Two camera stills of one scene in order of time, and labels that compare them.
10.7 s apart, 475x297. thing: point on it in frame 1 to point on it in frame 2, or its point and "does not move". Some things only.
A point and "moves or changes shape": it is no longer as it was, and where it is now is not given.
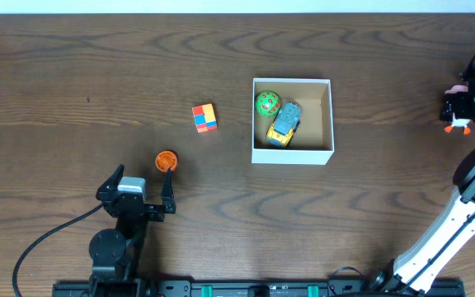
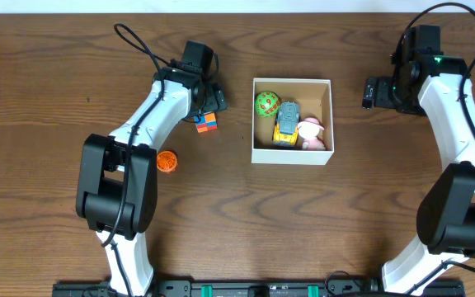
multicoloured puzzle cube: (204, 118) does not move
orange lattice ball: (166, 160) does not move
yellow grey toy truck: (285, 123) moves or changes shape
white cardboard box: (312, 143) does not move
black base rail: (336, 287) does not move
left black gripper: (139, 209) to (214, 101)
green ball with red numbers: (267, 103) does not move
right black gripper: (464, 110) to (382, 97)
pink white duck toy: (458, 122) moves or changes shape
